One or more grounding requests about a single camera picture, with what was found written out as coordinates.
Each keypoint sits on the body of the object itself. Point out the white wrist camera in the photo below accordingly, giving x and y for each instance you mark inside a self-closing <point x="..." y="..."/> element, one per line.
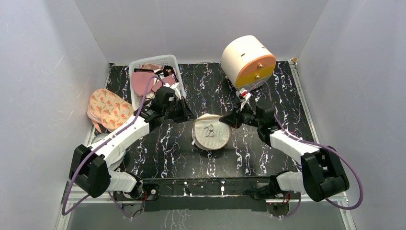
<point x="178" y="88"/>
<point x="244" y="96"/>

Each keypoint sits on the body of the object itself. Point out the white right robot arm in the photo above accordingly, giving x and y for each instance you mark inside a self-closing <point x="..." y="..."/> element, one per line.
<point x="322" y="174"/>

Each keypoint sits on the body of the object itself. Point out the pink bra in basket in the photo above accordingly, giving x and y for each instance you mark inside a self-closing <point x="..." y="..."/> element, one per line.
<point x="148" y="78"/>

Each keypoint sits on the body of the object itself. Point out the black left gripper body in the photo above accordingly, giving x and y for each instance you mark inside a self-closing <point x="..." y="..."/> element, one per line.
<point x="176" y="112"/>

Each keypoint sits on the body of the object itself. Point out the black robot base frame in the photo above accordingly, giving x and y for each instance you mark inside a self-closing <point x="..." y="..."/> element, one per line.
<point x="208" y="194"/>

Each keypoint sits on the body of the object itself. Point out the white plastic basket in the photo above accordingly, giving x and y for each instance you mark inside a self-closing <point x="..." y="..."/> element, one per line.
<point x="163" y="60"/>

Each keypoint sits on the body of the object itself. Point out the white mesh laundry bag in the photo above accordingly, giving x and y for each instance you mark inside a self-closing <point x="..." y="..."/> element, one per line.
<point x="209" y="133"/>

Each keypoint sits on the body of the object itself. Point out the cream orange cylindrical machine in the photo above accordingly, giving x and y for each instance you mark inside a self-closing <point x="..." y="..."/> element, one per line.
<point x="245" y="61"/>

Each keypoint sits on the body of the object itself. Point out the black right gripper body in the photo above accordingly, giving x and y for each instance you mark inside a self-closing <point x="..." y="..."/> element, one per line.
<point x="237" y="117"/>

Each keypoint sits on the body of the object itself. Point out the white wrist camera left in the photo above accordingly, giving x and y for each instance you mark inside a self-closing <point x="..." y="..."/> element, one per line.
<point x="178" y="88"/>

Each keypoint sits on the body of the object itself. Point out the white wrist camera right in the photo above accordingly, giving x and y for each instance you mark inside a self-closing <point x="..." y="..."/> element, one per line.
<point x="244" y="96"/>

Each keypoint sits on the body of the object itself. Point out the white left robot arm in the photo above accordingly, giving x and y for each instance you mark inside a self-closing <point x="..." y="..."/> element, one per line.
<point x="93" y="168"/>

